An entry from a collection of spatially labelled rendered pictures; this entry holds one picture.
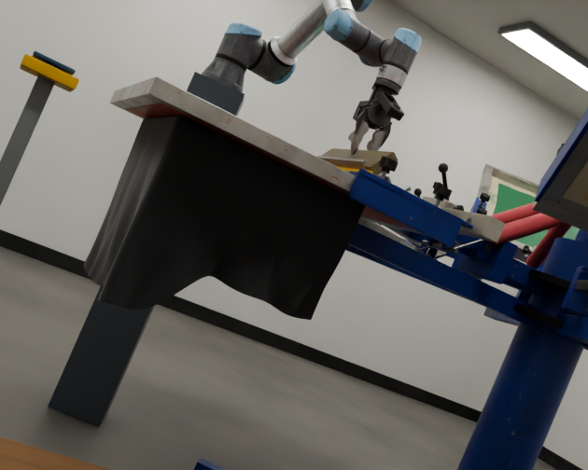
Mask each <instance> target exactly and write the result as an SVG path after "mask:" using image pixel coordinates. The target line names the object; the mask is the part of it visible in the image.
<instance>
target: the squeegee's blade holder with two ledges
mask: <svg viewBox="0 0 588 470"><path fill-rule="evenodd" d="M317 157H319V158H321V159H323V160H325V161H326V162H328V163H330V164H332V165H334V166H336V167H344V168H352V169H360V168H362V169H364V170H366V169H365V167H364V166H366V165H367V162H366V160H365V159H345V158H334V157H323V156H317Z"/></svg>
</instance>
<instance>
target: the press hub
mask: <svg viewBox="0 0 588 470"><path fill-rule="evenodd" d="M582 266H584V267H586V268H588V232H587V231H585V230H582V229H579V232H578V234H577V237H576V239H575V241H574V240H571V239H567V238H556V239H555V240H554V242H553V246H552V248H551V251H550V253H549V254H548V257H547V259H546V261H545V264H544V266H543V269H542V271H538V270H533V269H532V270H530V271H529V276H531V277H533V278H535V279H537V280H539V281H541V282H543V283H546V284H547V285H549V286H551V287H552V288H553V289H552V291H551V293H550V295H549V297H545V296H541V295H538V294H535V293H533V292H532V295H531V297H530V299H529V301H528V303H529V304H531V305H533V306H535V307H537V308H539V309H541V310H542V312H541V311H536V310H534V309H531V308H529V307H527V306H524V305H522V304H519V303H517V304H516V305H515V307H514V309H515V310H516V311H518V312H520V313H522V314H524V315H527V316H529V317H531V318H533V319H535V320H537V321H538V323H537V326H536V328H534V327H531V326H528V325H524V324H522V323H519V325H518V327H517V329H516V332H515V334H514V337H513V339H512V341H511V345H510V347H509V349H508V351H507V353H506V356H505V358H504V360H503V363H502V365H501V368H500V370H499V371H498V374H497V377H496V380H495V382H494V384H493V387H492V389H491V391H490V394H489V395H488V398H487V400H486V402H485V405H484V407H483V411H482V413H481V415H480V418H479V420H478V421H477V424H476V426H475V429H474V431H473V433H472V436H471V438H470V440H469V443H468V445H467V448H466V450H465V452H464V455H463V457H462V460H461V462H460V464H459V466H458V468H457V470H533V468H534V465H535V463H536V461H537V458H538V457H539V453H540V451H541V448H542V446H543V444H544V441H545V439H546V437H547V434H548V433H549V430H550V428H551V426H552V423H553V420H554V417H555V415H556V413H557V410H558V409H559V406H560V404H561V402H562V399H563V397H564V395H565V392H566V390H567V387H568V385H569V382H570V380H571V378H572V375H573V373H574V370H575V368H576V366H577V364H578V362H579V360H580V357H581V353H582V351H583V349H584V347H583V346H581V345H580V342H578V341H575V340H571V339H566V338H564V337H561V336H559V335H557V334H554V333H553V332H551V328H552V326H554V327H558V328H561V327H562V324H563V322H564V321H562V320H559V319H557V318H556V315H557V313H563V314H570V315H578V314H576V313H574V312H572V311H568V310H566V309H563V308H562V307H561V305H562V303H563V300H564V297H565V295H566V293H567V290H568V288H569V286H570V284H571V281H572V279H573V277H574V274H575V272H576V270H577V267H582ZM578 316H580V315H578Z"/></svg>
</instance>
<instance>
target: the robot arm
mask: <svg viewBox="0 0 588 470"><path fill-rule="evenodd" d="M371 2H372V0H318V1H316V2H315V3H314V4H313V5H312V6H311V7H310V8H309V9H308V10H307V11H306V12H305V13H304V14H303V15H302V16H301V17H300V18H299V19H298V20H297V21H296V22H295V23H294V24H293V25H292V26H291V27H290V28H289V29H288V30H287V31H285V32H284V33H283V34H282V35H281V36H280V37H278V36H276V37H274V38H272V39H271V40H270V41H269V42H267V41H265V40H264V39H262V38H261V37H262V32H261V31H260V30H259V29H257V28H255V27H252V26H250V25H247V24H243V23H240V22H233V23H231V24H230V25H229V27H228V29H227V31H226V33H225V34H224V37H223V39H222V41H221V43H220V46H219V48H218V50H217V54H216V56H215V58H214V60H213V61H212V62H211V63H210V64H209V65H208V66H207V67H206V68H205V70H204V71H203V72H202V75H203V76H207V77H209V78H211V79H213V80H215V81H217V82H219V83H221V84H223V85H226V86H228V87H230V88H232V89H235V90H238V91H240V92H243V86H244V78H245V71H246V69H248V70H249V71H251V72H253V73H254V74H256V75H258V76H260V77H262V78H263V79H265V80H266V81H268V82H271V83H273V84H275V85H278V84H282V83H284V82H286V81H287V80H288V79H289V78H290V77H291V74H292V73H294V71H295V68H296V61H297V56H298V55H299V54H300V53H301V52H302V51H303V50H304V49H305V48H306V47H307V46H309V45H310V44H311V43H312V42H313V41H314V40H315V39H316V38H317V37H318V36H319V35H321V34H322V33H323V32H324V31H325V33H326V34H327V35H329V36H330V37H331V38H332V39H333V40H335V41H338V42H339V43H341V44H342V45H344V46H345V47H347V48H349V49H350V50H352V51H353V52H355V53H356V54H357V55H358V56H359V59H360V60H361V62H362V63H363V64H365V65H367V66H371V67H379V73H378V75H377V77H376V80H375V82H374V84H373V86H372V88H371V89H372V90H373V91H372V94H371V97H370V99H369V100H368V101H360V102H359V104H358V106H357V110H356V112H355V114H354V116H353V120H355V121H356V129H355V130H354V131H353V132H351V133H350V135H349V136H348V140H350V141H351V155H353V154H355V153H356V151H357V150H358V146H359V144H360V143H361V142H362V138H363V136H364V134H365V133H367V132H368V130H369V128H370V129H373V130H376V131H375V132H374V133H373V134H372V139H371V140H370V141H368V144H367V149H368V150H370V151H378V150H379V148H380V147H381V146H382V145H383V144H384V142H385V141H386V139H387V138H388V136H389V134H390V131H391V125H392V122H391V118H394V119H396V120H398V121H401V119H402V118H403V116H404V113H403V111H402V109H401V108H400V106H399V104H398V103H397V101H396V100H395V98H394V97H393V96H392V95H399V91H400V90H401V89H402V87H403V85H404V82H405V80H406V78H407V75H408V73H409V71H410V69H411V66H412V64H413V61H414V58H415V56H416V54H417V53H418V50H419V47H420V44H421V41H422V39H421V37H420V35H419V34H417V33H416V32H414V31H412V30H410V29H406V28H399V29H398V30H397V31H396V33H395V34H394V35H393V36H394V37H393V38H387V39H384V38H382V37H381V36H379V35H378V34H376V33H375V32H373V31H372V30H371V29H369V28H368V27H366V26H365V25H364V24H362V23H361V22H359V21H358V20H357V16H356V13H355V11H356V12H362V11H364V10H365V9H366V8H367V7H368V6H369V5H370V4H371ZM380 66H381V67H380ZM381 127H382V128H381ZM377 129H380V130H377Z"/></svg>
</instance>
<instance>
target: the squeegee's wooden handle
mask: <svg viewBox="0 0 588 470"><path fill-rule="evenodd" d="M322 156H323V157H334V158H345V159H364V160H366V162H367V165H366V166H364V167H365V169H366V170H369V171H372V172H373V174H376V175H379V174H380V173H382V171H381V170H382V168H383V167H381V166H379V162H380V160H381V157H382V156H384V157H386V158H391V159H392V160H394V161H398V158H397V156H396V154H395V153H394V152H385V151H370V150H357V151H356V153H355V154H353V155H351V149H340V148H332V149H331V150H329V151H328V152H326V153H325V154H323V155H322Z"/></svg>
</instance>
